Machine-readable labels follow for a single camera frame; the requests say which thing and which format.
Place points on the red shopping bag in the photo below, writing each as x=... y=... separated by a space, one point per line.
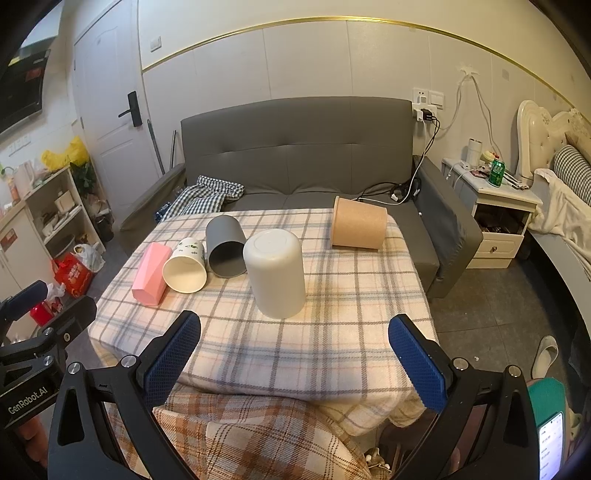
x=72 y=273

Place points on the white plastic bag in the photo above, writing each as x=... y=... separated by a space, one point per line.
x=89 y=256

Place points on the white shelf unit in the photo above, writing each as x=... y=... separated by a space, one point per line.
x=60 y=216

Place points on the green soda can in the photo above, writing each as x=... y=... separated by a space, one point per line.
x=497 y=171

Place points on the grey fabric sofa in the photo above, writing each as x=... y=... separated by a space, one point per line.
x=298 y=153

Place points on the smartphone with lit screen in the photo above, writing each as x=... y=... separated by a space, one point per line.
x=551 y=446

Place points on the white bedside cabinet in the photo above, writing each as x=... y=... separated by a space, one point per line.
x=502 y=213

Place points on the white tumbler cup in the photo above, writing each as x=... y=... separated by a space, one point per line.
x=474 y=151

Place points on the white slipper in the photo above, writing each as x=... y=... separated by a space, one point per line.
x=546 y=355

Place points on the black wall television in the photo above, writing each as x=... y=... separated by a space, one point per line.
x=21 y=89

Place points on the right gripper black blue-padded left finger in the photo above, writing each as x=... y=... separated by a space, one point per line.
x=82 y=444

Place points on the checked grey pillow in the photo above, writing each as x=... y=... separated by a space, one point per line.
x=574 y=170

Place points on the pink tissue box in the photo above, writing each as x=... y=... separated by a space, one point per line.
x=148 y=285

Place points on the green checked cloth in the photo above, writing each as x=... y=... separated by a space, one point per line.
x=206 y=195

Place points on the white door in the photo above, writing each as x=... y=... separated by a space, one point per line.
x=106 y=67

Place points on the black door handle lock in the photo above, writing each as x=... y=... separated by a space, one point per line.
x=133 y=109

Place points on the white wall power socket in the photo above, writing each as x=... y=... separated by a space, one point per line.
x=427 y=100

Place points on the dark grey plastic cup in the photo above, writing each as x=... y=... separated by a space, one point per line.
x=224 y=245

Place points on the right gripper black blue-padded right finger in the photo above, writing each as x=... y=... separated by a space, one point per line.
x=506 y=442

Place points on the white printed paper cup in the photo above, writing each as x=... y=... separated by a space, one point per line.
x=185 y=271

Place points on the brown kraft paper bowl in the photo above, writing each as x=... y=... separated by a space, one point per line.
x=358 y=225

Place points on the white bed blanket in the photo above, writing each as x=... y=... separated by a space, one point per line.
x=562 y=213

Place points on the cream bed headboard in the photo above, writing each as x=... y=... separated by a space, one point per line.
x=541 y=135

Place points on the yellow plastic bag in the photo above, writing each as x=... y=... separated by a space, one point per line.
x=75 y=153

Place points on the plaid table cloth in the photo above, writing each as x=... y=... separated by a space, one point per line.
x=307 y=320

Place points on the light grey plastic cup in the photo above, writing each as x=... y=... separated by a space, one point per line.
x=275 y=266

